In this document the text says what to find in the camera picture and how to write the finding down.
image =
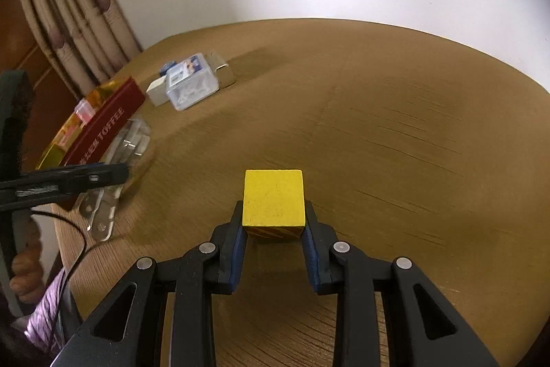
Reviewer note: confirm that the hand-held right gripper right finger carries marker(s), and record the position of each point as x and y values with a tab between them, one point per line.
313	264

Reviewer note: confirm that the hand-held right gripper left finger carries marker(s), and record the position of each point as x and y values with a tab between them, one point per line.
234	259

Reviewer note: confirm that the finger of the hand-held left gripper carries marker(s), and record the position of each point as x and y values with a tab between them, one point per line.
64	182

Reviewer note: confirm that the red tin box gold inside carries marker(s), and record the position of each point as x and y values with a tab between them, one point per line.
107	126

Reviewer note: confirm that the pink wooden block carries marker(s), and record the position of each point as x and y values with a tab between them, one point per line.
84	111

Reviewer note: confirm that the yellow wooden block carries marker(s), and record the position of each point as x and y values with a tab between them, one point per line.
273	197

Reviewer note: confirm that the person's left forearm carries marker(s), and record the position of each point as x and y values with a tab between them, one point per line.
43	315

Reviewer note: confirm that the person's left hand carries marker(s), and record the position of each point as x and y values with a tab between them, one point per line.
25	272

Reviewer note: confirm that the brown wooden door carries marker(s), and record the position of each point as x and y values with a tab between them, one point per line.
43	70

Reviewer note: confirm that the white block with striped face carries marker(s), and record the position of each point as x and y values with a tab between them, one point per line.
157	92

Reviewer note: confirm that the beige patterned curtain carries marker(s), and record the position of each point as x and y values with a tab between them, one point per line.
73	6

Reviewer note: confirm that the small blue white wrapper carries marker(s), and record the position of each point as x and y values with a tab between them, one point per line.
166	68

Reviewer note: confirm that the clear plastic box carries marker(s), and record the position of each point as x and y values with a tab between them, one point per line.
191	87

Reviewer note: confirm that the brown wood-grain table cover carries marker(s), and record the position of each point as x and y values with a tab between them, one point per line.
386	113

